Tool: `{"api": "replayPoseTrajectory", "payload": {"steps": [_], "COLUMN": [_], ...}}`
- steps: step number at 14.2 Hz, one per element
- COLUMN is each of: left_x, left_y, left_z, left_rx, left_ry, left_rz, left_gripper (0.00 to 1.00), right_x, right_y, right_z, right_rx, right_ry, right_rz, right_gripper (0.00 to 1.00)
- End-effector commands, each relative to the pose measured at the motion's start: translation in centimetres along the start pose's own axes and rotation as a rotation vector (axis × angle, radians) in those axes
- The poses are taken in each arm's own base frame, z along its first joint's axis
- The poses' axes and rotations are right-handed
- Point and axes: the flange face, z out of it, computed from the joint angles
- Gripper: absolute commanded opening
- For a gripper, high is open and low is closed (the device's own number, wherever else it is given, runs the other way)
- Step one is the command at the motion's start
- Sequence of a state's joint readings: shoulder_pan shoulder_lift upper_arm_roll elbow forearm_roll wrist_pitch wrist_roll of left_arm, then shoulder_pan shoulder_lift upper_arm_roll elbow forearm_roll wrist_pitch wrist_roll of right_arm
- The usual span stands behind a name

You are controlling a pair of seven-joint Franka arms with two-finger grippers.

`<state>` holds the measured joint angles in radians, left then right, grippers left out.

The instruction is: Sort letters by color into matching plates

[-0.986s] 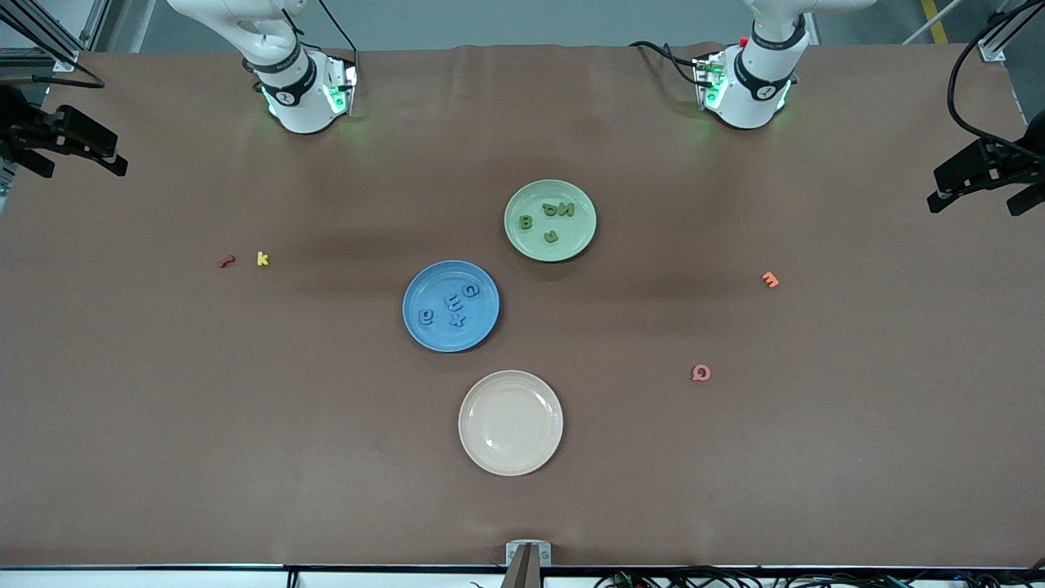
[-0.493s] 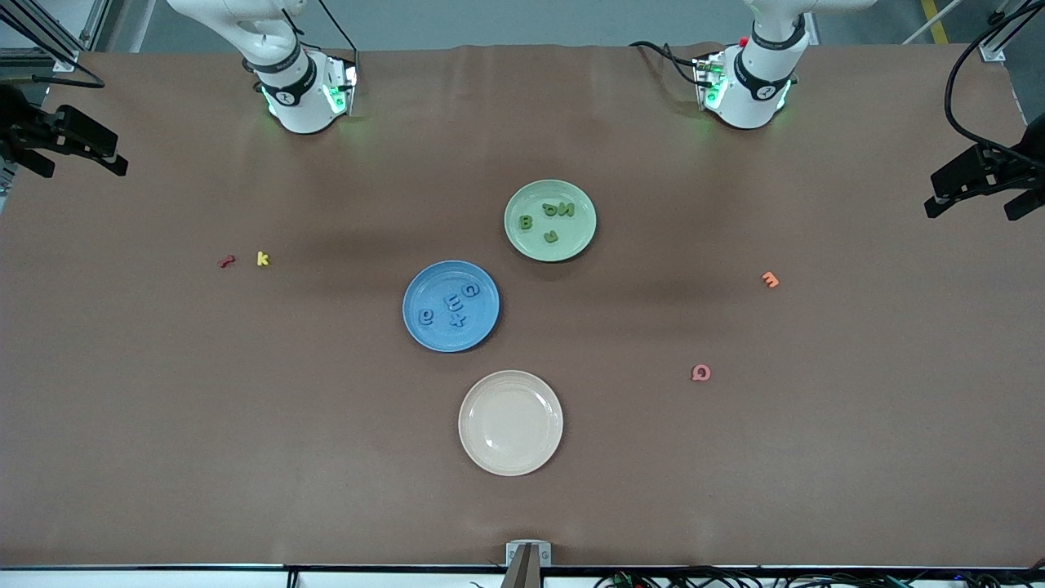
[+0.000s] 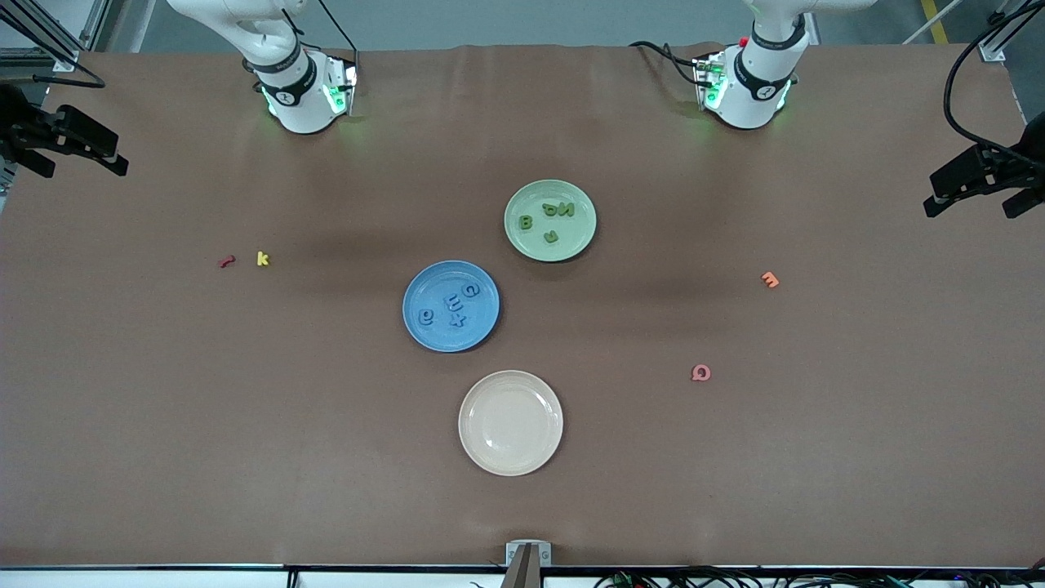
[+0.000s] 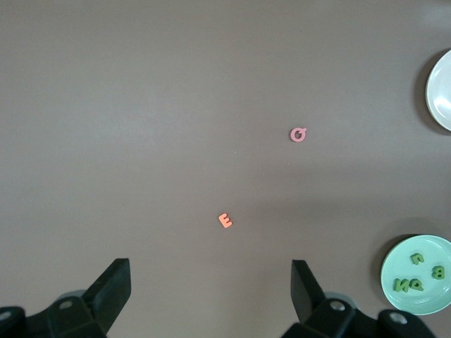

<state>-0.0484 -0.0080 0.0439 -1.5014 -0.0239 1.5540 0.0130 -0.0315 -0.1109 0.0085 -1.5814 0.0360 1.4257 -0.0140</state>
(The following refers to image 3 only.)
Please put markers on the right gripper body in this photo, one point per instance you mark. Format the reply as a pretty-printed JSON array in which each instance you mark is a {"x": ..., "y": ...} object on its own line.
[{"x": 23, "y": 128}]

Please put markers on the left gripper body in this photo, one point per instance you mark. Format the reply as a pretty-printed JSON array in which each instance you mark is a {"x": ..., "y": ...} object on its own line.
[{"x": 1015, "y": 167}]

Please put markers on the blue foam letter E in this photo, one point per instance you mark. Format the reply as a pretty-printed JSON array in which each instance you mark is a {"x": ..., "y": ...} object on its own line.
[{"x": 451, "y": 302}]

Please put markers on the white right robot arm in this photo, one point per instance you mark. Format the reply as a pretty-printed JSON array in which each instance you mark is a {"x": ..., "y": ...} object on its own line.
[{"x": 294, "y": 106}]

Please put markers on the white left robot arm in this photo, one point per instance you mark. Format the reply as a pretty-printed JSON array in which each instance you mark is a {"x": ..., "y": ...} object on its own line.
[{"x": 751, "y": 98}]

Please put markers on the orange foam letter m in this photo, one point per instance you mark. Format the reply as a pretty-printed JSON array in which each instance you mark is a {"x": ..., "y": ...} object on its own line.
[{"x": 770, "y": 279}]

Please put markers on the pink foam letter Q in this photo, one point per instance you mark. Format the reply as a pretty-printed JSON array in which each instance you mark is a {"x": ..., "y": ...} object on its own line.
[{"x": 700, "y": 373}]

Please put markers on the brown table cover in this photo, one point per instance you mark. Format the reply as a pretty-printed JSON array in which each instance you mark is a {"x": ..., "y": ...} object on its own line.
[{"x": 735, "y": 490}]

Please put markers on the green plate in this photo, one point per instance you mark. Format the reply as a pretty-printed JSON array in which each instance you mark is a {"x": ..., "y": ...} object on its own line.
[{"x": 563, "y": 245}]

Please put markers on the blue plate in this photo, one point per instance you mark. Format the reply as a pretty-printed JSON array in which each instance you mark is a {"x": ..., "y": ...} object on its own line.
[{"x": 478, "y": 331}]

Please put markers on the beige plate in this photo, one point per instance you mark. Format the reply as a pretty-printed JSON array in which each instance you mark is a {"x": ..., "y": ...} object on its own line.
[{"x": 510, "y": 423}]

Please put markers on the aluminium frame profile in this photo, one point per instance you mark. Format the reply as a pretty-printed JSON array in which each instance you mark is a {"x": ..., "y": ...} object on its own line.
[
  {"x": 65, "y": 57},
  {"x": 992, "y": 51}
]

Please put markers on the grey metal mount bracket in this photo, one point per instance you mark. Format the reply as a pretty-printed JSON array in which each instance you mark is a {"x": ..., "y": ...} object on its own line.
[{"x": 528, "y": 555}]

